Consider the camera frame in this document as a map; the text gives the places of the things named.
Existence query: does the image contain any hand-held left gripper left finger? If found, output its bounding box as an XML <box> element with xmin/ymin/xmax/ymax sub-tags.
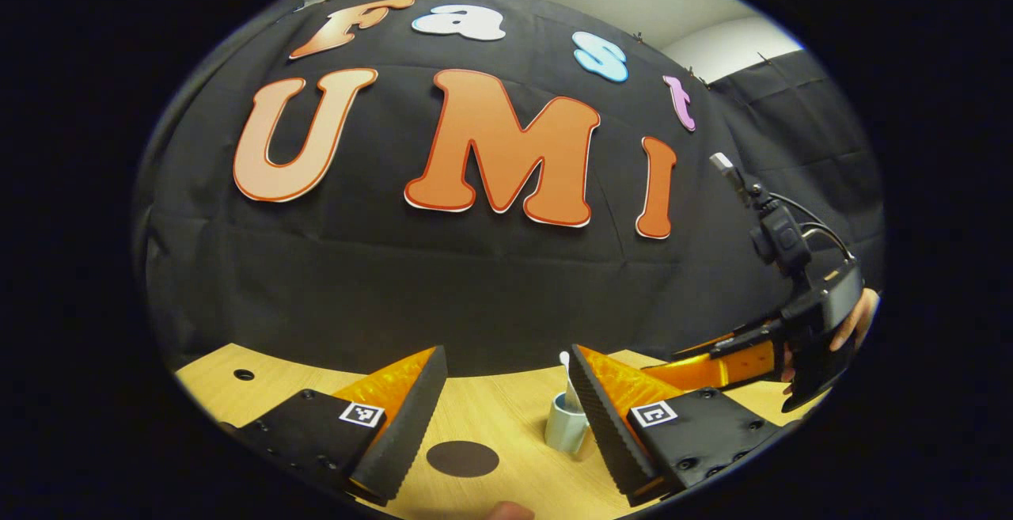
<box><xmin>237</xmin><ymin>346</ymin><xmax>449</xmax><ymax>507</ymax></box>

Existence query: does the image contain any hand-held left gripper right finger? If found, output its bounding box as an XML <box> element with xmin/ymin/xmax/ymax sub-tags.
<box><xmin>570</xmin><ymin>344</ymin><xmax>780</xmax><ymax>507</ymax></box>

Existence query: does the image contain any pale green cup wooden handle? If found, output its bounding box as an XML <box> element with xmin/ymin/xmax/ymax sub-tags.
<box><xmin>544</xmin><ymin>392</ymin><xmax>590</xmax><ymax>455</ymax></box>

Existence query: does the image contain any dark brown round coaster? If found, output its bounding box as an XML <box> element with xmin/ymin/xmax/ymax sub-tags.
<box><xmin>426</xmin><ymin>440</ymin><xmax>501</xmax><ymax>479</ymax></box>

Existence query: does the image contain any wooden desktop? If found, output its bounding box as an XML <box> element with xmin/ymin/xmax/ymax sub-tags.
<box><xmin>174</xmin><ymin>344</ymin><xmax>832</xmax><ymax>520</ymax></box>

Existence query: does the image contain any black camera cable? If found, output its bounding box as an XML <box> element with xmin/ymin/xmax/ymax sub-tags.
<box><xmin>764</xmin><ymin>192</ymin><xmax>859</xmax><ymax>268</ymax></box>

